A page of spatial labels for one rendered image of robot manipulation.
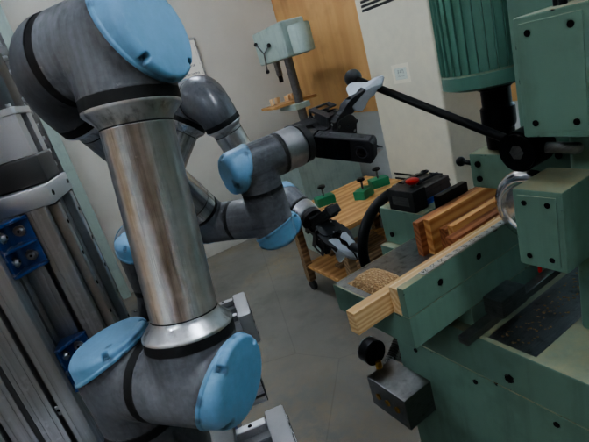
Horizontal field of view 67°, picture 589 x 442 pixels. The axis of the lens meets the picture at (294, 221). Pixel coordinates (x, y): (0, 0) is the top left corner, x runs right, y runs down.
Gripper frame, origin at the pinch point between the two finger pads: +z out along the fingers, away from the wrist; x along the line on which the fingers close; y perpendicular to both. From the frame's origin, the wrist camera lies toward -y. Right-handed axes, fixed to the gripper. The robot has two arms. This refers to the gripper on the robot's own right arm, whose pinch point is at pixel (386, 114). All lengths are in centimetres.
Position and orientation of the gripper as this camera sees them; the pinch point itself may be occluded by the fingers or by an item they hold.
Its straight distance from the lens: 93.0
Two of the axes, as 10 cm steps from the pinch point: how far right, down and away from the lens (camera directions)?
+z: 8.1, -4.1, 4.2
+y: -5.8, -4.4, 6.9
